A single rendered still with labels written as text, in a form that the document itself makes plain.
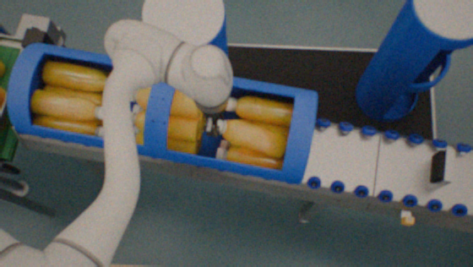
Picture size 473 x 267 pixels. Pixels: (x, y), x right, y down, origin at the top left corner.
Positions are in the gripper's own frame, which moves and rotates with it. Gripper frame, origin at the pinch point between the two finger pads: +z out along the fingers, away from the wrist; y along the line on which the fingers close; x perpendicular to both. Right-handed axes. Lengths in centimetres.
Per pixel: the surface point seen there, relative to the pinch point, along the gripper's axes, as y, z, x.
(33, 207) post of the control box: -25, 97, 84
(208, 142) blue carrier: 1.1, 27.0, 4.3
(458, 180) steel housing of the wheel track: 4, 31, -77
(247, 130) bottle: 0.2, 2.8, -8.9
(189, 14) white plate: 41.7, 19.7, 18.5
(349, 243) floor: -12, 123, -62
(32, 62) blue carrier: 8, 0, 55
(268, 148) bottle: -2.7, 6.8, -15.4
